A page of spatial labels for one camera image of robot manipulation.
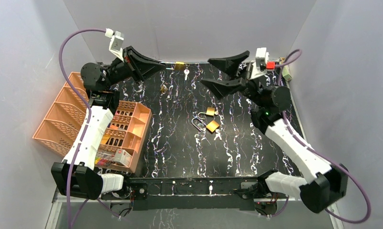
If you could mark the brass padlock with key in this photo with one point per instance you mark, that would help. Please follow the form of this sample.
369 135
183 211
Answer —
177 66
163 89

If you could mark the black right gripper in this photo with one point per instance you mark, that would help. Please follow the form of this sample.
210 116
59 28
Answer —
221 88

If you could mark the colourful marker set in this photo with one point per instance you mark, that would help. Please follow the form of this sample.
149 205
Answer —
103 159

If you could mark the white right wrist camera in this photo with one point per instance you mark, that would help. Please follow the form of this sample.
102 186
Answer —
262 65

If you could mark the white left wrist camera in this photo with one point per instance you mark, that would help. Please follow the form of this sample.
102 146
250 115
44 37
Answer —
116 42

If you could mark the white red small box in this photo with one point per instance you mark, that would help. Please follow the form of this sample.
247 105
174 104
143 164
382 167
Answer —
122 158

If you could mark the green white box in corner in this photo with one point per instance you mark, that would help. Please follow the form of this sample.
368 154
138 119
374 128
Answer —
285 71

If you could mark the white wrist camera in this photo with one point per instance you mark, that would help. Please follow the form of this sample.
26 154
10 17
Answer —
262 65
116 42

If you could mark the orange plastic desk organizer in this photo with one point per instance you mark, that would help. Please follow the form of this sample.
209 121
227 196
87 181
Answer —
127 130

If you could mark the small brass padlock closed shackle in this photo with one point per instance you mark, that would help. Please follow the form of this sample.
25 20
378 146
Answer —
211 111

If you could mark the large brass padlock open shackle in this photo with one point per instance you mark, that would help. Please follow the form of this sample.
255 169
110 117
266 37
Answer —
211 126

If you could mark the silver keys on table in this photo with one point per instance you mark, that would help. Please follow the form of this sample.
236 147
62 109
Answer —
218 136

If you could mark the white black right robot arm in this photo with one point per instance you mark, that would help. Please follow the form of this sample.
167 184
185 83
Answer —
321 183

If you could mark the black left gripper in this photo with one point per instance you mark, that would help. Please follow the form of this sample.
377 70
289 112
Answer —
129 62

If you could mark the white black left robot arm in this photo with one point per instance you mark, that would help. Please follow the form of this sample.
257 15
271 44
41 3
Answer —
75 175

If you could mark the aluminium frame profile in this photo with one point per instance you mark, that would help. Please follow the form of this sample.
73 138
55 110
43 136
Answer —
199 212

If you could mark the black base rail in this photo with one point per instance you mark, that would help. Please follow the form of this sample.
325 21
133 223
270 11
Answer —
194 191

